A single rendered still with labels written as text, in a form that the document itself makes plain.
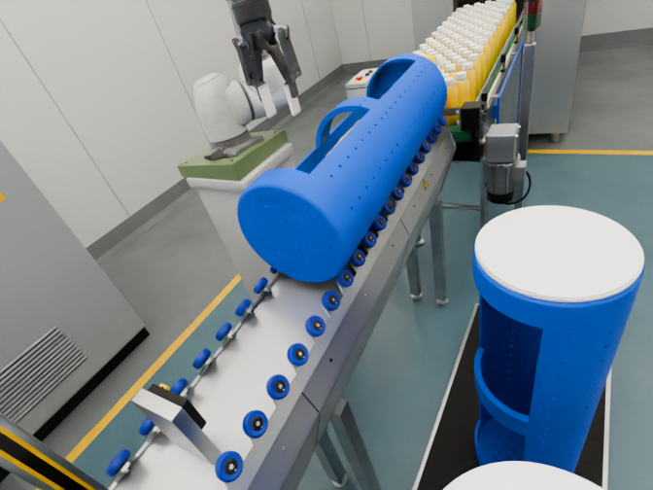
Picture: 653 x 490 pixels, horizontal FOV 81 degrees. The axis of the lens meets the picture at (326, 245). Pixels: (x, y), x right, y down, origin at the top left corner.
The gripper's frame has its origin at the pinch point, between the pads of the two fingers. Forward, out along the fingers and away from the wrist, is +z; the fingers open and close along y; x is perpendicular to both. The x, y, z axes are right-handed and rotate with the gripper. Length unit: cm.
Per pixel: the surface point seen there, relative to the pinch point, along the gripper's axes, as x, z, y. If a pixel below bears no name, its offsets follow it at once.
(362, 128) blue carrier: 12.4, 12.5, 12.6
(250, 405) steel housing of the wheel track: -49, 42, 9
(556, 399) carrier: -17, 62, 60
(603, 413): 20, 120, 76
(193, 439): -60, 34, 9
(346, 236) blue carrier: -16.1, 24.1, 18.6
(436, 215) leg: 66, 75, 12
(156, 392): -58, 27, 2
